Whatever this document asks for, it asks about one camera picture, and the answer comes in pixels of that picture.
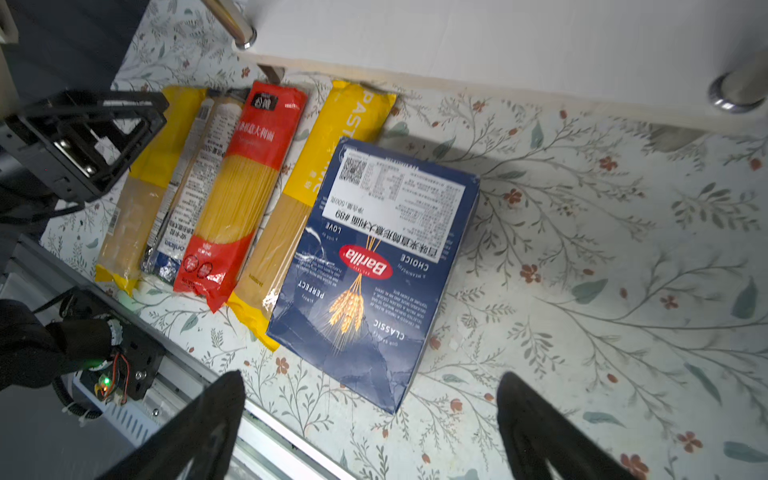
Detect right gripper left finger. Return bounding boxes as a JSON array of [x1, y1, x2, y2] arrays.
[[101, 371, 246, 479]]

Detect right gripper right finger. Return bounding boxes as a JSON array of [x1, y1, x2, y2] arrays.
[[496, 372, 633, 479]]

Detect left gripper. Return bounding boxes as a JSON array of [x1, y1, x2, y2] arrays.
[[1, 90, 169, 216]]

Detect yellow Pasta Time bag middle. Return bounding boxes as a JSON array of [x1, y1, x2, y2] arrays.
[[227, 80, 397, 352]]

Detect white two-tier shelf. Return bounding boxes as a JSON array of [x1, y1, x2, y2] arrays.
[[207, 1, 767, 134]]

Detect clear blue spaghetti bag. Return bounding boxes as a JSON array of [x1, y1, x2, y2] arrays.
[[141, 88, 247, 285]]

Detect yellow spaghetti bag far left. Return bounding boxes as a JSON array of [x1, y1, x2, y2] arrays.
[[94, 86, 207, 294]]

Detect red spaghetti bag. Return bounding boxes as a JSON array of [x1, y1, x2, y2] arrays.
[[174, 82, 308, 312]]

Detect floral table mat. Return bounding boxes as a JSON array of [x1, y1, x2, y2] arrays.
[[38, 0, 768, 480]]

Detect dark blue Barilla box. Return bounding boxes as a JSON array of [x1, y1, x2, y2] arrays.
[[267, 138, 480, 414]]

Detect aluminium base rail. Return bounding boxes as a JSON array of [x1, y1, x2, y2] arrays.
[[1, 233, 349, 479]]

